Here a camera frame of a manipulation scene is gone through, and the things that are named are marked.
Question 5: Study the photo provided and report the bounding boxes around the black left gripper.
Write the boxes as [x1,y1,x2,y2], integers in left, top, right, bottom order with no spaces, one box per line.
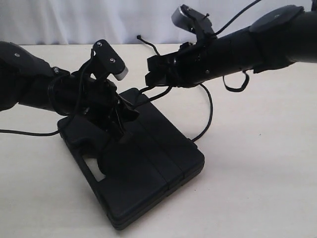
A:
[71,71,139,144]

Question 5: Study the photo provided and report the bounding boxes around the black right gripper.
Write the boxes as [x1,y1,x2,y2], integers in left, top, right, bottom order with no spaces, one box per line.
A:
[145,42,213,88]

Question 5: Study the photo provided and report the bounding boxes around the black braided rope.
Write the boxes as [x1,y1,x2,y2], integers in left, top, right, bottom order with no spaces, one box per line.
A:
[135,34,213,143]

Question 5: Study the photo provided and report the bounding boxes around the black plastic carry case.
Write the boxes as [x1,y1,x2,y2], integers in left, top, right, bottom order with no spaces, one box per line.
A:
[58,103,205,230]

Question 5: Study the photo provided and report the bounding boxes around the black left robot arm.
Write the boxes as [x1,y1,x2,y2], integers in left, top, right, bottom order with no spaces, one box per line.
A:
[0,40,139,141]

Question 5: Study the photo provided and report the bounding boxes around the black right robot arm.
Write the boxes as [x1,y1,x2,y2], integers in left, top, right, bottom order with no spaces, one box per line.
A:
[145,5,317,88]

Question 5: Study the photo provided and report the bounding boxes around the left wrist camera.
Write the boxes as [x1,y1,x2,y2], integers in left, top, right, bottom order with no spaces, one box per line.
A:
[91,40,128,81]

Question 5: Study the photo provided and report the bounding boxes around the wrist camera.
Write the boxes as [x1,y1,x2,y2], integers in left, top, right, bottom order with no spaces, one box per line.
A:
[171,4,217,41]
[91,40,128,81]

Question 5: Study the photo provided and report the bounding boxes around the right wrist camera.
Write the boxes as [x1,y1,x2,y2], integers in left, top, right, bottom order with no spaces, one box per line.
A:
[171,4,217,41]

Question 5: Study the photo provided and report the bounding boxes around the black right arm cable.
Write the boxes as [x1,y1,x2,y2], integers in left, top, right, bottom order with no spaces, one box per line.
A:
[214,0,262,35]

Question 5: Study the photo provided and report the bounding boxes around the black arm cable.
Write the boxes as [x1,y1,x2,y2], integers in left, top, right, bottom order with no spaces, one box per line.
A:
[214,0,262,35]
[0,59,95,136]

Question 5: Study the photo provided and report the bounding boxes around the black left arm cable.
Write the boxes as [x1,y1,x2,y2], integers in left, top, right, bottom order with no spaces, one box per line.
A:
[0,59,95,136]

